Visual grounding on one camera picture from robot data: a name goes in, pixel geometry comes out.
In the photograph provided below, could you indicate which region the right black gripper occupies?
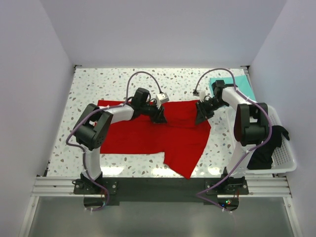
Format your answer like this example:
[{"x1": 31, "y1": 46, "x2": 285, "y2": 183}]
[{"x1": 195, "y1": 98, "x2": 228, "y2": 125}]

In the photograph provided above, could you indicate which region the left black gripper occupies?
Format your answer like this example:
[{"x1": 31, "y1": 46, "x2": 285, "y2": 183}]
[{"x1": 140, "y1": 100, "x2": 167, "y2": 124}]

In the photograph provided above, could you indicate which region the red t shirt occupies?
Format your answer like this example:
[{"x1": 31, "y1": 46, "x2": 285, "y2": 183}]
[{"x1": 100, "y1": 100, "x2": 211, "y2": 179}]

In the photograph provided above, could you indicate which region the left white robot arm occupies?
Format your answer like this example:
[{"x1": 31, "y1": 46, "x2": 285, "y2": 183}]
[{"x1": 71, "y1": 88, "x2": 169, "y2": 194}]

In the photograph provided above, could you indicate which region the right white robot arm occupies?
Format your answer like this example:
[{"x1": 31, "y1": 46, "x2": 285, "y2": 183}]
[{"x1": 193, "y1": 80, "x2": 272, "y2": 194}]

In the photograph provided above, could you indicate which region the folded teal t shirt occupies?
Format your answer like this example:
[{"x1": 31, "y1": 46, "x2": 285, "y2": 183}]
[{"x1": 209, "y1": 75, "x2": 256, "y2": 101}]

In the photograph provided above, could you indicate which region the black t shirt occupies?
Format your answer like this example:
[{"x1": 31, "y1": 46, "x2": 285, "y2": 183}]
[{"x1": 247, "y1": 125, "x2": 290, "y2": 170}]

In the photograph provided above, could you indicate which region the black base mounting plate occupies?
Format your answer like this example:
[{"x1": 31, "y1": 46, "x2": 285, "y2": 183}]
[{"x1": 72, "y1": 178, "x2": 249, "y2": 210}]

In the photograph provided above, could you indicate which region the white plastic laundry basket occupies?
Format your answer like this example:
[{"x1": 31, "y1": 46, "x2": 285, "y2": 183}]
[{"x1": 227, "y1": 104, "x2": 297, "y2": 175}]

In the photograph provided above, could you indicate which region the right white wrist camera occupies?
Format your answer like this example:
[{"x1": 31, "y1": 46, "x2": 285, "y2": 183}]
[{"x1": 193, "y1": 90, "x2": 206, "y2": 102}]

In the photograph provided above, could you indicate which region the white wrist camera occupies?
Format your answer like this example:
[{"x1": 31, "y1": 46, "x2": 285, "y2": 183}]
[
  {"x1": 193, "y1": 90, "x2": 206, "y2": 102},
  {"x1": 156, "y1": 93, "x2": 169, "y2": 105}
]

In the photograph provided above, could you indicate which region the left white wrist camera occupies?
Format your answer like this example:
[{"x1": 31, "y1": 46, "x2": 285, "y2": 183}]
[{"x1": 156, "y1": 93, "x2": 169, "y2": 105}]

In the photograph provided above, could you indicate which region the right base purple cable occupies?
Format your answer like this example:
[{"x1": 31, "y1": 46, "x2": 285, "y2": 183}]
[{"x1": 196, "y1": 158, "x2": 247, "y2": 210}]

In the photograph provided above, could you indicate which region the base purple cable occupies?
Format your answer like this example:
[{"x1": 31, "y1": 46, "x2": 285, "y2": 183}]
[
  {"x1": 196, "y1": 158, "x2": 247, "y2": 210},
  {"x1": 83, "y1": 177, "x2": 111, "y2": 212}
]

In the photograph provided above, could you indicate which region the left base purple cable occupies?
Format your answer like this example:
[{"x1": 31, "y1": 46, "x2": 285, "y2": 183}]
[{"x1": 83, "y1": 177, "x2": 111, "y2": 212}]

